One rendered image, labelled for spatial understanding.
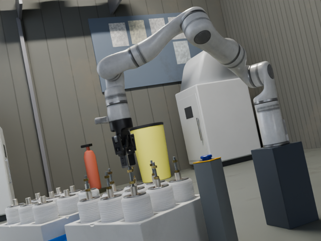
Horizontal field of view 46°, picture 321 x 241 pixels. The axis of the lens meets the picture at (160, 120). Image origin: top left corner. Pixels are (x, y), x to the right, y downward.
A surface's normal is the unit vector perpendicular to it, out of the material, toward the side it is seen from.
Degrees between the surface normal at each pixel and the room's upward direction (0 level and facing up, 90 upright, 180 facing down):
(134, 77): 90
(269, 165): 90
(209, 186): 90
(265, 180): 90
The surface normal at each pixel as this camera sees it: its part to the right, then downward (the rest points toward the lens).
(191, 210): 0.74, -0.18
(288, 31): -0.91, 0.17
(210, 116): 0.36, -0.12
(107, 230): -0.64, 0.09
